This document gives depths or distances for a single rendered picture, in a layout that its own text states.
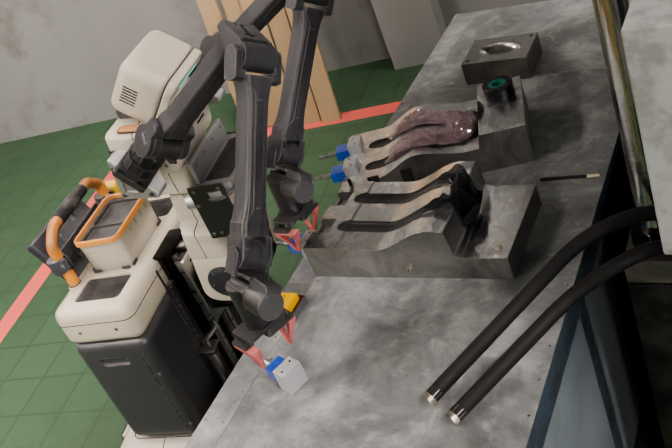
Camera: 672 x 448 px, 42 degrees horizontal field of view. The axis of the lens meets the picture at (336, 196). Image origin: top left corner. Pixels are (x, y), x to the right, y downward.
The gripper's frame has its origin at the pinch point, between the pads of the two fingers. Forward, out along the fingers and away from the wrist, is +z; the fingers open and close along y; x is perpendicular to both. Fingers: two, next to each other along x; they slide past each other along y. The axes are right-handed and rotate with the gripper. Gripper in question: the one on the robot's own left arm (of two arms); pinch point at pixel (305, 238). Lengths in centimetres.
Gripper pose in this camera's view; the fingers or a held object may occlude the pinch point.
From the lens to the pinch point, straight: 220.5
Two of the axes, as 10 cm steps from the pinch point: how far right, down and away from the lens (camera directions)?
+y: 4.7, -6.0, 6.5
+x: -8.2, -0.2, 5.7
